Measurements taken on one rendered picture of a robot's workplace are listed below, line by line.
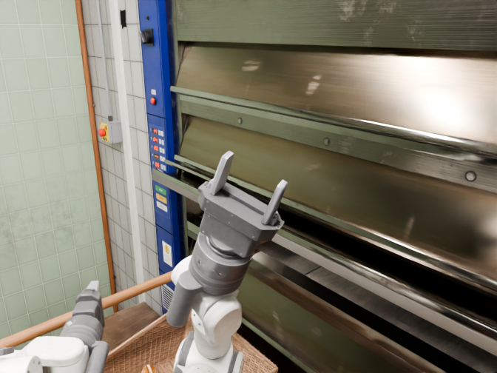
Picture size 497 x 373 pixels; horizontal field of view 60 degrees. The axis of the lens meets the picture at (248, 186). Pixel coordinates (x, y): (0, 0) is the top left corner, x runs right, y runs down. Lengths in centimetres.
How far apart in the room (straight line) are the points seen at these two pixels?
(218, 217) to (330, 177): 63
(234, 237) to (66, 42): 197
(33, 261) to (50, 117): 79
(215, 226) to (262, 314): 100
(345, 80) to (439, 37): 25
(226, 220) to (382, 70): 60
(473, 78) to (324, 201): 47
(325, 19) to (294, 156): 38
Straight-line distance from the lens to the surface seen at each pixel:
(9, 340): 129
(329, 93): 113
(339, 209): 116
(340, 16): 112
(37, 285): 272
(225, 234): 61
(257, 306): 160
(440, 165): 100
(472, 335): 92
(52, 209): 257
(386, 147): 105
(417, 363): 122
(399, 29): 102
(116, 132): 220
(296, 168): 126
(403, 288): 96
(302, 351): 148
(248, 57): 138
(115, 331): 227
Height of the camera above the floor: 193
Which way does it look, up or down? 20 degrees down
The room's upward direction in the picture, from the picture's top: straight up
